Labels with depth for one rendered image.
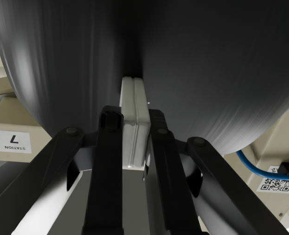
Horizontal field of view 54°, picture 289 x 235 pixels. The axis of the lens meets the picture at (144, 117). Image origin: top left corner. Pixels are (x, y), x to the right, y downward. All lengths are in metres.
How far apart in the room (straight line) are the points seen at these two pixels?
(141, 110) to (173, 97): 0.07
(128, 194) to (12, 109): 2.50
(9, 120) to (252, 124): 0.72
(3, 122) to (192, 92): 0.70
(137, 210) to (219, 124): 2.92
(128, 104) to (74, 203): 3.02
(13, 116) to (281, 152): 0.69
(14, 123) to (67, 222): 2.27
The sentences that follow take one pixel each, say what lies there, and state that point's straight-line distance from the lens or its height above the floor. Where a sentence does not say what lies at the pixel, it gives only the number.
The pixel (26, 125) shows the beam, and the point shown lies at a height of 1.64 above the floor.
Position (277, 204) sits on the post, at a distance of 0.70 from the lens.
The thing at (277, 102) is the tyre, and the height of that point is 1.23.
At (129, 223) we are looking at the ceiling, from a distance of 3.06.
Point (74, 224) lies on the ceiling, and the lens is 3.04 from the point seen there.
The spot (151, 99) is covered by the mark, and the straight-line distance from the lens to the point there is 0.22.
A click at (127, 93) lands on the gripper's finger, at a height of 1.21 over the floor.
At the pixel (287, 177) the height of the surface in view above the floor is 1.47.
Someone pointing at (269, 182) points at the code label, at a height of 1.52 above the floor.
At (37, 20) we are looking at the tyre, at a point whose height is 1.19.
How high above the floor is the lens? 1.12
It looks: 35 degrees up
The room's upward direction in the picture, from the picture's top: 170 degrees counter-clockwise
